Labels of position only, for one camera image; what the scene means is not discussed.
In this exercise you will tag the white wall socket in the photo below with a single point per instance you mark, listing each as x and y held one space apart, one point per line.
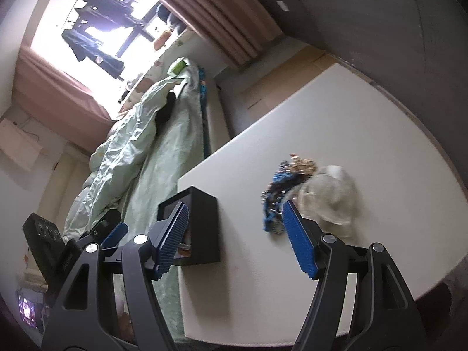
283 6

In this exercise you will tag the light green crumpled duvet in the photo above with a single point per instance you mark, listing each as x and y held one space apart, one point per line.
116 162

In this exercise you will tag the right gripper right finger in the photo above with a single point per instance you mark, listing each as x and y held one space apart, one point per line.
384 316

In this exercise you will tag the black garment on bed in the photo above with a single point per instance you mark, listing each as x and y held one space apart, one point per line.
164 114

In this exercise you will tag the flattened cardboard sheet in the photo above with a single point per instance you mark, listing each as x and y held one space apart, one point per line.
284 80

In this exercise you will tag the dark pillows on sill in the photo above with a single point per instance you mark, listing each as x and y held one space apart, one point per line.
172 21

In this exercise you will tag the green bed mattress sheet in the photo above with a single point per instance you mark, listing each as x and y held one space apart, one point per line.
177 147

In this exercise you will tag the green box on bed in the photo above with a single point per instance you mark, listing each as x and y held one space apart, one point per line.
177 67

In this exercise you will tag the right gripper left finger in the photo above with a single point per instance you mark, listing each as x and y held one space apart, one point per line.
84 316

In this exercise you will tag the floral window seat cushion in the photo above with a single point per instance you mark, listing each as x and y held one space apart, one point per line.
157 71

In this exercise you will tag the phone with lit screen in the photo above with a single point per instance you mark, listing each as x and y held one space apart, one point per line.
31 312

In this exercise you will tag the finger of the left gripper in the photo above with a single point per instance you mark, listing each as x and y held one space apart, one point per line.
115 236

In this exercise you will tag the hanging dark clothes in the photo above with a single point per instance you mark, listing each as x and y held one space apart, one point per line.
104 16

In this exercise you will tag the clear plastic pouch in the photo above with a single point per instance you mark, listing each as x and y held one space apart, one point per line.
329 196

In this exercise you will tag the pink left curtain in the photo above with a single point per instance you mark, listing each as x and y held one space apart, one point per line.
59 102

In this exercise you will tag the pink right curtain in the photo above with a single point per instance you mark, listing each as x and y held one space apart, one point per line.
239 29

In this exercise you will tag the black open jewelry box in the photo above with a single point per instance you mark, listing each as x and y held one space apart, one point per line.
201 241

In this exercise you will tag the pink curtain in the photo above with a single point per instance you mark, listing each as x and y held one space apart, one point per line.
239 29
59 102

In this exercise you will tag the white low table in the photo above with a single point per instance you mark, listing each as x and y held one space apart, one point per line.
368 151

